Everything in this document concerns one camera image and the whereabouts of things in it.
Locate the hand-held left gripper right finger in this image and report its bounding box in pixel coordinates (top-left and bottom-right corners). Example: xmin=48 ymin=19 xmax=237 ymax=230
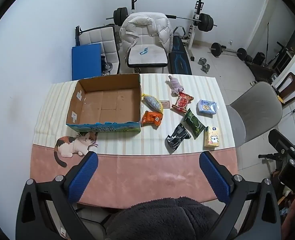
xmin=199 ymin=151 xmax=282 ymax=240

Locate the purple cloth toy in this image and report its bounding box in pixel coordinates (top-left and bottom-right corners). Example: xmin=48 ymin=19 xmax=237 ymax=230
xmin=166 ymin=75 xmax=183 ymax=96

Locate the yellow tissue pack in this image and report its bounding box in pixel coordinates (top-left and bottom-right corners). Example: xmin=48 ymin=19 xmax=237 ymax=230
xmin=204 ymin=126 xmax=220 ymax=149

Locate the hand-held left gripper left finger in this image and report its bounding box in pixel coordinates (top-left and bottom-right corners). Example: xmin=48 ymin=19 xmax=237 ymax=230
xmin=16 ymin=151 xmax=105 ymax=240

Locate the black snack packet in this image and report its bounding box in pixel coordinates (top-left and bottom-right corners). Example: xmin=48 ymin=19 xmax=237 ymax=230
xmin=166 ymin=123 xmax=192 ymax=152

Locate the white puffer jacket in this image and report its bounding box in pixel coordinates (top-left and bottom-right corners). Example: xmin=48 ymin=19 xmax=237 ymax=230
xmin=119 ymin=12 xmax=174 ymax=61

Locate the orange snack packet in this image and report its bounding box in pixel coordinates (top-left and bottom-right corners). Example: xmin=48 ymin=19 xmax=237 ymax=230
xmin=141 ymin=111 xmax=163 ymax=127

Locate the wooden chair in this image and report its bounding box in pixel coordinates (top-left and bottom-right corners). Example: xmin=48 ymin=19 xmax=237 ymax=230
xmin=271 ymin=72 xmax=295 ymax=104

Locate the green snack packet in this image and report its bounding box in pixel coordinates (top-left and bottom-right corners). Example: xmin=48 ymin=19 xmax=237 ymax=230
xmin=183 ymin=108 xmax=206 ymax=139

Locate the red snack packet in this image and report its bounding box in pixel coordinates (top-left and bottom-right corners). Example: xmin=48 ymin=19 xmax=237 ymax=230
xmin=172 ymin=92 xmax=195 ymax=113

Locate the silver scouring pad yellow trim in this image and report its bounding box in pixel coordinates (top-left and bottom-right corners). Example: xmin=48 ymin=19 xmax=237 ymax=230
xmin=141 ymin=94 xmax=164 ymax=112

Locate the white quilted chair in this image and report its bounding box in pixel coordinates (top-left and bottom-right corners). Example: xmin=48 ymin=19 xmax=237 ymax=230
xmin=75 ymin=25 xmax=120 ymax=76

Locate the cardboard box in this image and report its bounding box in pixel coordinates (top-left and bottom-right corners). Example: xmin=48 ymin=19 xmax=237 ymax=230
xmin=66 ymin=73 xmax=141 ymax=133

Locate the blue board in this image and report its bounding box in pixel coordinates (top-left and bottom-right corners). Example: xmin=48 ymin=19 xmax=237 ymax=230
xmin=72 ymin=43 xmax=102 ymax=81

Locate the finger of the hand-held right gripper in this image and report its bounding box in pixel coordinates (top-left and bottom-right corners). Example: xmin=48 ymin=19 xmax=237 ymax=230
xmin=268 ymin=129 xmax=295 ymax=159

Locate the grey shell chair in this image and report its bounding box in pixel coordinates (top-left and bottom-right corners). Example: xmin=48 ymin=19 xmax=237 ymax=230
xmin=225 ymin=81 xmax=283 ymax=147

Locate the person's dark fleece clothing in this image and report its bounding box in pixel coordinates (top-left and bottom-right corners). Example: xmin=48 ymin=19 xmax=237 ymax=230
xmin=105 ymin=197 xmax=238 ymax=240

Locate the short barbell with black plates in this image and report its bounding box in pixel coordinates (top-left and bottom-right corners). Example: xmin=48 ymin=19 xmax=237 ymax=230
xmin=209 ymin=42 xmax=247 ymax=61

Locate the blue tissue pack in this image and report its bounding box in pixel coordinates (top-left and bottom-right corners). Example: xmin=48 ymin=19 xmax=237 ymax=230
xmin=197 ymin=99 xmax=218 ymax=115

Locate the black exercise equipment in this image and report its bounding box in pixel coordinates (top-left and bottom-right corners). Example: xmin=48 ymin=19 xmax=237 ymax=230
xmin=245 ymin=41 xmax=295 ymax=85

